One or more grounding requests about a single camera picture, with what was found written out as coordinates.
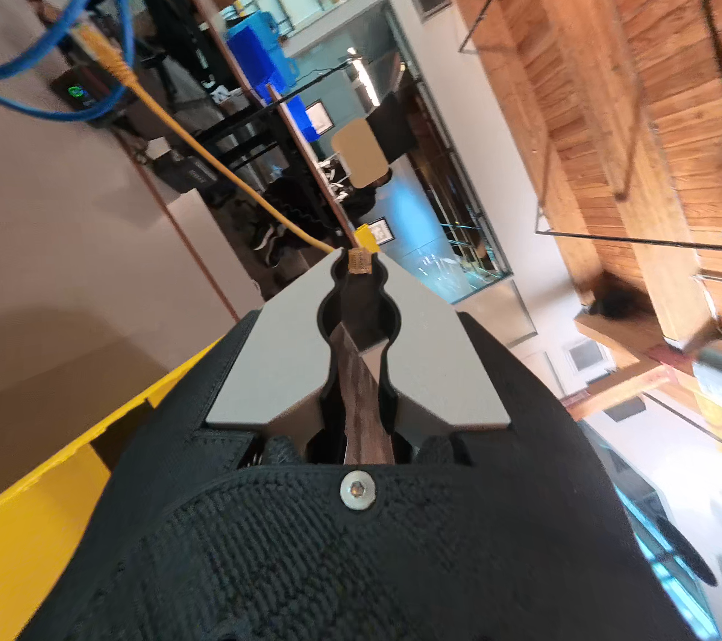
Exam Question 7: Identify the glass window wall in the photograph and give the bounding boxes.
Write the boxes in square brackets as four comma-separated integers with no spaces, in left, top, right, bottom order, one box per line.
[282,0,514,303]

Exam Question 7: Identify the light stand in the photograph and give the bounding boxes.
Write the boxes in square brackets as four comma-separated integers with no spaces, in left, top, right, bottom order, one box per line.
[194,48,381,145]

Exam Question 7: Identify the yellow ethernet cable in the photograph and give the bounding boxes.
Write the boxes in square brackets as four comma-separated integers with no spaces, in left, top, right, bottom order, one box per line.
[70,23,374,276]

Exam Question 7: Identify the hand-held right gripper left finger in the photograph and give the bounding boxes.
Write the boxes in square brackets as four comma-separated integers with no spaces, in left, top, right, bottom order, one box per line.
[206,249,346,456]

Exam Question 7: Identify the yellow plastic bin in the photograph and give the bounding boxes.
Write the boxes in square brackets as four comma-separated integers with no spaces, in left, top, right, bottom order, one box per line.
[0,336,226,641]

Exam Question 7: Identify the black office chair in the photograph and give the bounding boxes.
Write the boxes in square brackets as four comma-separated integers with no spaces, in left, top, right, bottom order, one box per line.
[141,0,204,89]

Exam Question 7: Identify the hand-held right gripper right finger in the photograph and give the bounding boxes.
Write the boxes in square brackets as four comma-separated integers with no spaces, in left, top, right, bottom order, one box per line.
[373,253,511,456]

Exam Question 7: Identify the blue plastic bin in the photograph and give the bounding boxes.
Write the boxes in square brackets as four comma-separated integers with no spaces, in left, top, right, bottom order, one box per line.
[285,94,322,142]
[226,12,300,95]

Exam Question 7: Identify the black power station with display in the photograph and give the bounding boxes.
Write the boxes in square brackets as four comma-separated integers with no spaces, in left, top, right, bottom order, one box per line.
[51,68,122,129]

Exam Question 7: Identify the small wall vent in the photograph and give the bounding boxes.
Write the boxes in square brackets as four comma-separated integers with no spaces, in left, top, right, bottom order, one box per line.
[567,339,613,374]

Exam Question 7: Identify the blue ethernet cable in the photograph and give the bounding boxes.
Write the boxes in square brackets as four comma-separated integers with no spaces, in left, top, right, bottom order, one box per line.
[0,0,136,123]

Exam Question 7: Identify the long dark table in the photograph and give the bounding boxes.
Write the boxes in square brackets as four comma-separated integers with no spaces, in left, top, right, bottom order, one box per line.
[265,83,362,250]

